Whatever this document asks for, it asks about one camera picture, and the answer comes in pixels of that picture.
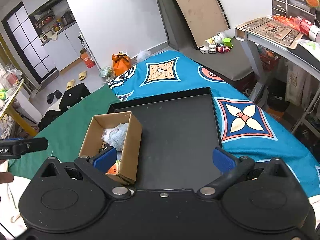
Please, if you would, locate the red white can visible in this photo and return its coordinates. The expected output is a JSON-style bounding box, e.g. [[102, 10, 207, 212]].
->
[[295, 16, 320, 43]]

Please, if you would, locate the white jar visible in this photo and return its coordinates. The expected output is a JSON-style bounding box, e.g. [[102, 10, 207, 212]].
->
[[203, 32, 227, 48]]

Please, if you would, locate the grey drawer organizer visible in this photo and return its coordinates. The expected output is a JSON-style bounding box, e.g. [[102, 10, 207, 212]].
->
[[271, 0, 317, 23]]

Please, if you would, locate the black clothing pile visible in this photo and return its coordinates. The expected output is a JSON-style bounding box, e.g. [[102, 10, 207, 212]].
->
[[38, 110, 62, 131]]

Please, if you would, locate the brown cardboard box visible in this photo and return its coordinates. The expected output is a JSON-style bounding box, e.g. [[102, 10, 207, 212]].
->
[[79, 112, 142, 185]]

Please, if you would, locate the blue patterned blanket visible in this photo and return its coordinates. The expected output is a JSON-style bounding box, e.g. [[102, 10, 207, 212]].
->
[[107, 50, 319, 197]]

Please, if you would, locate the clear plastic bag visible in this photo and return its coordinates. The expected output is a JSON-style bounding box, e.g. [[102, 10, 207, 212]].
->
[[99, 66, 116, 82]]

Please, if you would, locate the white plastic bag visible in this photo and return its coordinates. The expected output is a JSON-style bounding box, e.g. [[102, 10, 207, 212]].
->
[[136, 50, 151, 63]]

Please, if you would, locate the orange gift bag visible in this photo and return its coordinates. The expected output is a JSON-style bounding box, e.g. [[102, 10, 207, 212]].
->
[[112, 53, 131, 76]]

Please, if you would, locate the black shallow tray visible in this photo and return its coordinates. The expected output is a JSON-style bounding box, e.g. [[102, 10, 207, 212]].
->
[[108, 87, 221, 191]]

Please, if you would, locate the white metal table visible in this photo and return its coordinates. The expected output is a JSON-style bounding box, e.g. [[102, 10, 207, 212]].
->
[[234, 17, 320, 136]]

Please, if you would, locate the grey bench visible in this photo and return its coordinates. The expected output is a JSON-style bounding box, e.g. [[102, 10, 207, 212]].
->
[[179, 28, 256, 86]]

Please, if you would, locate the black slipper right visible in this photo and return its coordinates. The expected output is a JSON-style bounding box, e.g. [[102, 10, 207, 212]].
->
[[54, 90, 63, 100]]

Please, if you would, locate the orange cardboard box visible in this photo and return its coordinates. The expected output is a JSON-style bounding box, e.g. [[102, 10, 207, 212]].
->
[[80, 49, 95, 68]]

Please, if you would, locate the leaning black framed board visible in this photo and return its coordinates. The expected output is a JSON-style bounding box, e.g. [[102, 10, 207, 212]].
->
[[173, 0, 230, 48]]

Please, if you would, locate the black stool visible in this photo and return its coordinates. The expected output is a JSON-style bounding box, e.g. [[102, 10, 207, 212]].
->
[[59, 83, 91, 113]]

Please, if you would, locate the green lidded cup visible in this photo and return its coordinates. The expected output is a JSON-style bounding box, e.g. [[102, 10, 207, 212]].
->
[[222, 37, 233, 49]]

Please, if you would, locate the green cloth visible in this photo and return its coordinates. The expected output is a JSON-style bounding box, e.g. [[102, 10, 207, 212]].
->
[[8, 85, 119, 179]]

